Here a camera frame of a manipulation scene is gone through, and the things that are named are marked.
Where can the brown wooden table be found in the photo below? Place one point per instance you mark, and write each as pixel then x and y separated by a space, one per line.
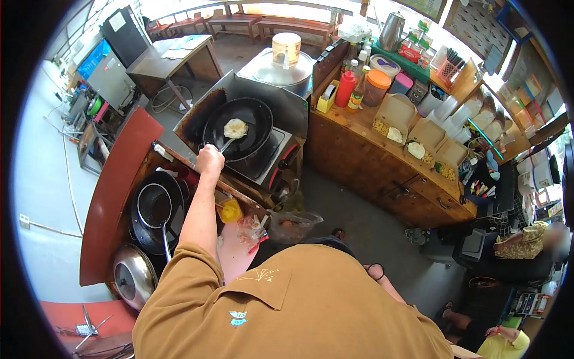
pixel 177 63

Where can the fried egg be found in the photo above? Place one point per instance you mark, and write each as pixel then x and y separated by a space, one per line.
pixel 236 128

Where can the sauce bottle with yellow label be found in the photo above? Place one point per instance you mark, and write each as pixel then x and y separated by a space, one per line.
pixel 357 93

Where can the clear plastic bag with eggs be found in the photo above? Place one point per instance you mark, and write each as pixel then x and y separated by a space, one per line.
pixel 293 224

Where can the person's left fingers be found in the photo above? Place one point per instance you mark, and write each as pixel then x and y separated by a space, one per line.
pixel 218 151

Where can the metal spatula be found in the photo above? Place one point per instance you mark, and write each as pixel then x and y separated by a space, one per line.
pixel 228 143

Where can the container with pink lid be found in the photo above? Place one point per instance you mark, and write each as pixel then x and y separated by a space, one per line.
pixel 401 83

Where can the black cabinet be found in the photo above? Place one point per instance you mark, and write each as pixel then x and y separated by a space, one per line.
pixel 123 37

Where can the yellow tape dispenser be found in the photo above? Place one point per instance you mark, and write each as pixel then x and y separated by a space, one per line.
pixel 327 97

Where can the clear plastic jar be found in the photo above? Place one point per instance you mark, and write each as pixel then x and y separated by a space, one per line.
pixel 286 48

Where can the jar with orange lid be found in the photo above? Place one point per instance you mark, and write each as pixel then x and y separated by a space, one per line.
pixel 375 87

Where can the black wok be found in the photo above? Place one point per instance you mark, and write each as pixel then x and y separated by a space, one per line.
pixel 157 213

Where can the open cardboard food box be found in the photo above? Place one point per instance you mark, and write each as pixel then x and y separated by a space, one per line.
pixel 425 140
pixel 393 117
pixel 450 161

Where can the person's left hand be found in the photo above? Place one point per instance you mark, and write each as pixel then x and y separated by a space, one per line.
pixel 209 160

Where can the person's legs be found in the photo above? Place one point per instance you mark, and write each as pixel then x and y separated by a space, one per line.
pixel 329 240

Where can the metal kettle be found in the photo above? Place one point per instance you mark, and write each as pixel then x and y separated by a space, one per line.
pixel 392 31

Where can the pink cutlery basket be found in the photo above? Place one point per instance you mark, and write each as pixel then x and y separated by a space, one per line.
pixel 450 67

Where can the wooden counter cabinet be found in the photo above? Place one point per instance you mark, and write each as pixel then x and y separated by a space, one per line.
pixel 381 166

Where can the black and red stove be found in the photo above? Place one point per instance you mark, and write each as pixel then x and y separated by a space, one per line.
pixel 264 159

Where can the yellow plastic container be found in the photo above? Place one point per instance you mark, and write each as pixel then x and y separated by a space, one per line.
pixel 231 211

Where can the wooden bench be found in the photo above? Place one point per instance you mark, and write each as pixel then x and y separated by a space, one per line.
pixel 233 20
pixel 298 26

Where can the stack of clear plastic cups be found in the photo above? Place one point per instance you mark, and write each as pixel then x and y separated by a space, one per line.
pixel 444 112

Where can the large metal pot with lid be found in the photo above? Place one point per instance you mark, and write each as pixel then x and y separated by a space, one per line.
pixel 279 74

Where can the red squeeze bottle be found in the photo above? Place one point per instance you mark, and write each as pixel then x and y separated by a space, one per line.
pixel 344 88

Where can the person's body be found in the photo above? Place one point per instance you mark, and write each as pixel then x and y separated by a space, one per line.
pixel 296 314

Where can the red curved counter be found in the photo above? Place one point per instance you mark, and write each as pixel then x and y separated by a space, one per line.
pixel 117 193

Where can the metal tongs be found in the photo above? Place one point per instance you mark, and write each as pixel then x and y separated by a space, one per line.
pixel 89 326

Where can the black wrist band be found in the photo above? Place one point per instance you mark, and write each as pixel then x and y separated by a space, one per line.
pixel 375 271

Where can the black frying pan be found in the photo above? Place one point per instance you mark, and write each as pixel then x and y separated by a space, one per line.
pixel 237 129

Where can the round metal lid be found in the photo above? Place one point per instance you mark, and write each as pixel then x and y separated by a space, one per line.
pixel 133 277

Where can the metal splash guard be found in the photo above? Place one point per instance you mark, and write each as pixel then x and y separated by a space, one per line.
pixel 251 98

